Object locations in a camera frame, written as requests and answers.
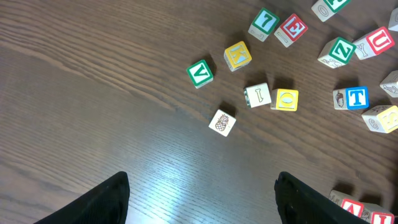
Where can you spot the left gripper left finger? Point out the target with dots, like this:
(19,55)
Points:
(107,203)

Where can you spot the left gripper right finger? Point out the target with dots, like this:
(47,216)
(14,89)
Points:
(298,203)

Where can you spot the red A block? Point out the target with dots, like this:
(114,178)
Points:
(347,202)

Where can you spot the red I block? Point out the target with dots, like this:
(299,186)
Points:
(375,214)

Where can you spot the yellow O block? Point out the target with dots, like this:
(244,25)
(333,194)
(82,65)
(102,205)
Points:
(284,99)

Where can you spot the pineapple picture block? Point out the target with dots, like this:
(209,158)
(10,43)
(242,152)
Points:
(222,123)

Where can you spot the plain I engraved block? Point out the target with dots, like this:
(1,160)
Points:
(257,95)

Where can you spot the blue T block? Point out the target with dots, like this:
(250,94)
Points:
(354,98)

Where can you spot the yellow S block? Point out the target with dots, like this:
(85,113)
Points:
(381,118)

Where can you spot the yellow C block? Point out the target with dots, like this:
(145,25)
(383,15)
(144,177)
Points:
(390,85)

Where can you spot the green Z block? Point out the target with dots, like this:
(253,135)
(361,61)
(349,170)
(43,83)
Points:
(337,53)

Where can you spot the green V block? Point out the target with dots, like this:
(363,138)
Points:
(200,74)

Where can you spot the yellow K block left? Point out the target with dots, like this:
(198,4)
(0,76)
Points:
(237,56)

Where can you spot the red E block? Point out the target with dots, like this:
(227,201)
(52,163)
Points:
(290,30)

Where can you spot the red U block left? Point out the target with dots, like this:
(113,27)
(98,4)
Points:
(373,43)

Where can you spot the green 7 block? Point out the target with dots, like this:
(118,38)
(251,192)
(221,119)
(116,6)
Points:
(263,24)

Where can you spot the green J block top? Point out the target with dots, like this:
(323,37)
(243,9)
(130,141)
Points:
(324,9)

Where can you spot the yellow block top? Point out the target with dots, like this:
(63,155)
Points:
(393,22)

